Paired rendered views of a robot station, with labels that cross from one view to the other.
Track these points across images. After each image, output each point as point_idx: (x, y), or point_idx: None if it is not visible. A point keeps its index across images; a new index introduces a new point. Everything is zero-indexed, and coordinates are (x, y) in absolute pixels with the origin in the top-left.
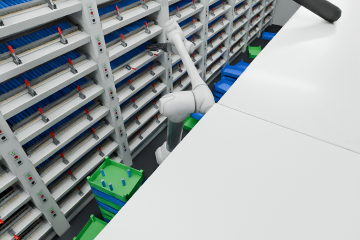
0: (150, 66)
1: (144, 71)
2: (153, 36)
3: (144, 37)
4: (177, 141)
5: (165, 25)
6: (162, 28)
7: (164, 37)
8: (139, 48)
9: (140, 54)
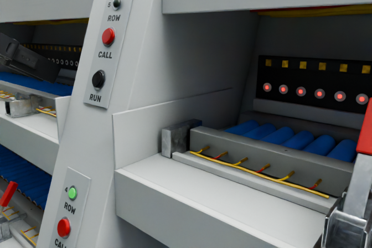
0: (9, 184)
1: (16, 200)
2: (51, 14)
3: None
4: None
5: None
6: None
7: (87, 48)
8: (71, 89)
9: (19, 87)
